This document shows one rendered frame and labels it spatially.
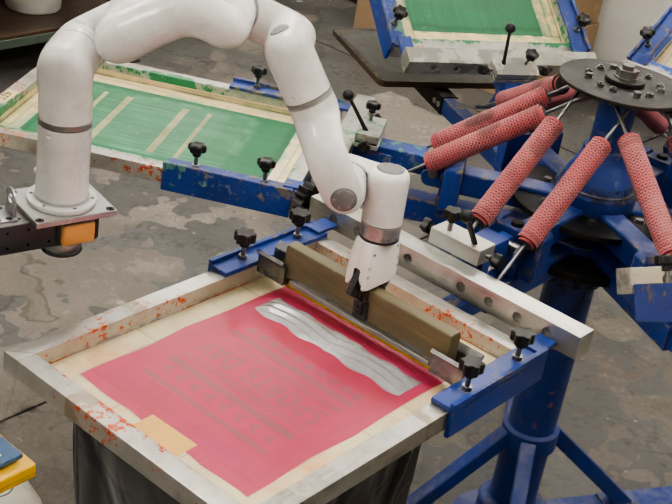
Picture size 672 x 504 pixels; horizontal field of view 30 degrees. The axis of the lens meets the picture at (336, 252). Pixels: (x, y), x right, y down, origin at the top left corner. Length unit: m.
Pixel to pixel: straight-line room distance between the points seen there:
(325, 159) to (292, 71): 0.16
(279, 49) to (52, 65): 0.39
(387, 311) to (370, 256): 0.12
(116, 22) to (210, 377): 0.63
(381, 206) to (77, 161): 0.54
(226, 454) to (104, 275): 2.40
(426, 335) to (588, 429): 1.82
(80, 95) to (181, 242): 2.45
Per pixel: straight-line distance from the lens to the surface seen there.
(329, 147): 2.15
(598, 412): 4.13
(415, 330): 2.29
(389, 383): 2.26
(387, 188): 2.21
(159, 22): 2.14
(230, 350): 2.29
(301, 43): 2.13
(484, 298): 2.47
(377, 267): 2.29
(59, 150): 2.26
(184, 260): 4.51
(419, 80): 3.74
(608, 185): 2.94
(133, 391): 2.16
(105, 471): 2.26
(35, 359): 2.16
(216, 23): 2.10
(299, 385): 2.22
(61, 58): 2.19
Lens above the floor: 2.20
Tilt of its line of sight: 28 degrees down
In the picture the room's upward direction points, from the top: 10 degrees clockwise
